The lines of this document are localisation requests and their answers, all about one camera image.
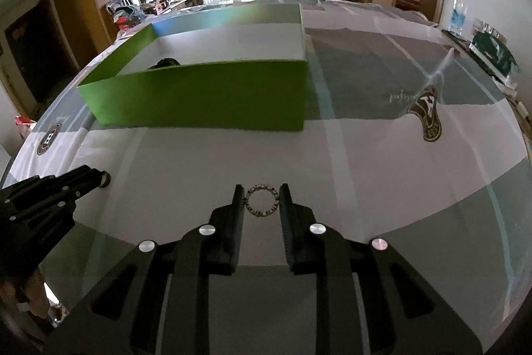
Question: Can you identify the silver studded ring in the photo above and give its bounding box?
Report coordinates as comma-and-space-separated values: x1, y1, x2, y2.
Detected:
243, 183, 280, 218

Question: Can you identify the operator hand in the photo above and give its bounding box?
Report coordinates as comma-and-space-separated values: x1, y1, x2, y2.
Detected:
1, 268, 50, 319

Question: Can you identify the patterned grey white tablecloth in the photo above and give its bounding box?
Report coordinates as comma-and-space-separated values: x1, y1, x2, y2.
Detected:
5, 0, 531, 354

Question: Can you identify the clutter pile of bags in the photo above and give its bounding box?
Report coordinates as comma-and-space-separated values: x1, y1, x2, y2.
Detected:
105, 0, 147, 31

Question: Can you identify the green cardboard box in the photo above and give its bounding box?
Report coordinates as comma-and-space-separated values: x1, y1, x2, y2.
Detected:
78, 2, 308, 131

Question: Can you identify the wooden tv cabinet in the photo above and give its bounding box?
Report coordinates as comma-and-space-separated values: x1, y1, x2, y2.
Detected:
161, 0, 203, 14

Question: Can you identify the dark green box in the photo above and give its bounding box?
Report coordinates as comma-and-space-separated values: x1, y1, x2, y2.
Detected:
469, 32, 518, 80

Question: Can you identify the plastic water bottle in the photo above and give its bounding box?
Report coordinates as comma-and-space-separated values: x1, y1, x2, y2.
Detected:
447, 0, 468, 36

